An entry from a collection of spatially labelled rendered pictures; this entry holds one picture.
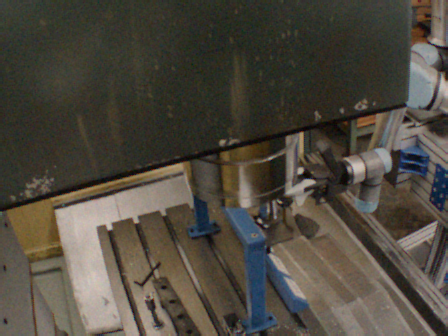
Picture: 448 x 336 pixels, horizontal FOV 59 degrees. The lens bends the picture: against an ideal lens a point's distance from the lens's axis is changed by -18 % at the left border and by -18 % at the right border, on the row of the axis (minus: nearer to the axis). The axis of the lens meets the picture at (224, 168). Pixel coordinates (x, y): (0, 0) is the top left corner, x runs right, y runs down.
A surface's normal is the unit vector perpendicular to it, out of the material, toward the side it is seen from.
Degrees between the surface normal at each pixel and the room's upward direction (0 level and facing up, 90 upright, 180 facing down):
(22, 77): 90
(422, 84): 88
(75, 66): 90
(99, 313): 24
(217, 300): 0
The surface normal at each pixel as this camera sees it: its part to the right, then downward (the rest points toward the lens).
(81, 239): 0.07, -0.56
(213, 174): -0.40, 0.53
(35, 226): 0.34, 0.49
